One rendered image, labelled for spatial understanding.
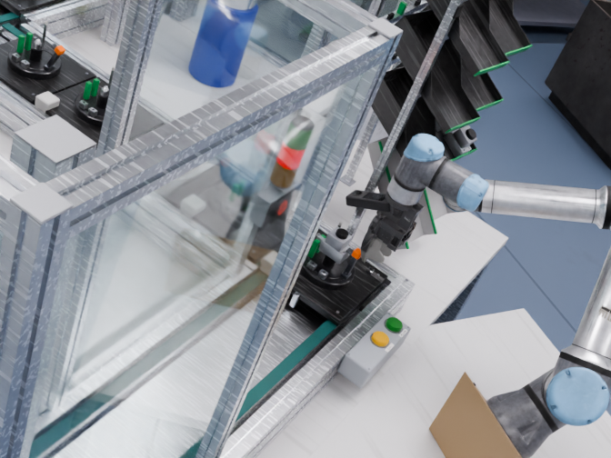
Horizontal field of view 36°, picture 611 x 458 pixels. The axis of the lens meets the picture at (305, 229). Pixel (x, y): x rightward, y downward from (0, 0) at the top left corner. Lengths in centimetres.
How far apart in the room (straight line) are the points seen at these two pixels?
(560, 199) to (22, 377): 155
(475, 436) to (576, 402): 25
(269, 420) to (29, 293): 130
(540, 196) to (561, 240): 260
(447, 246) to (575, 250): 203
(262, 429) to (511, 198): 74
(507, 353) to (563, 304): 183
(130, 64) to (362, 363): 104
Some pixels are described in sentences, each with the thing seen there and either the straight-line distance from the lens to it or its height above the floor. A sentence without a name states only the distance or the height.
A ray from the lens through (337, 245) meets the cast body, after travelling 223.
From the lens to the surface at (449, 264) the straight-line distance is 270.
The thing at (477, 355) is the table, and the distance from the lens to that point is 248.
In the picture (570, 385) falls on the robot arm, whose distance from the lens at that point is 197.
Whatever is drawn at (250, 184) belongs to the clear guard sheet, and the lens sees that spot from 95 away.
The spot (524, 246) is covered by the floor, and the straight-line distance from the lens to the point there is 456.
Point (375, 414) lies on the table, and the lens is 220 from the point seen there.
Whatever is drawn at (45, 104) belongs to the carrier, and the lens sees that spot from 254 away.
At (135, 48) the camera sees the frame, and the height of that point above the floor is 175.
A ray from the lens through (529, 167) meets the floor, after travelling 517.
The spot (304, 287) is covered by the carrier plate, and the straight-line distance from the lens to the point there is 224.
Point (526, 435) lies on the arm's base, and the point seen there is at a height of 102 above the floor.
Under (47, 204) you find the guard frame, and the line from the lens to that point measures 66.
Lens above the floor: 242
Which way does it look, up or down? 37 degrees down
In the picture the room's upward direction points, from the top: 23 degrees clockwise
